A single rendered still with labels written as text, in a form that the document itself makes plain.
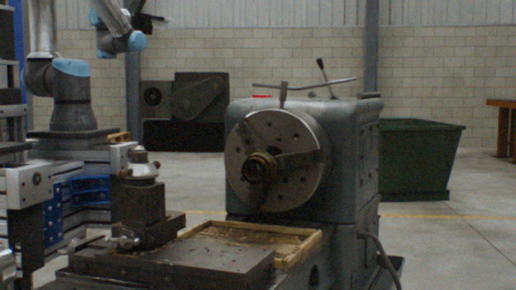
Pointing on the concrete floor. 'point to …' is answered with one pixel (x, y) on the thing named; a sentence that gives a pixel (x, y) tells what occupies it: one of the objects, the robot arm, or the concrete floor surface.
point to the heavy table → (505, 127)
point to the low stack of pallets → (121, 137)
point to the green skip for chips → (416, 159)
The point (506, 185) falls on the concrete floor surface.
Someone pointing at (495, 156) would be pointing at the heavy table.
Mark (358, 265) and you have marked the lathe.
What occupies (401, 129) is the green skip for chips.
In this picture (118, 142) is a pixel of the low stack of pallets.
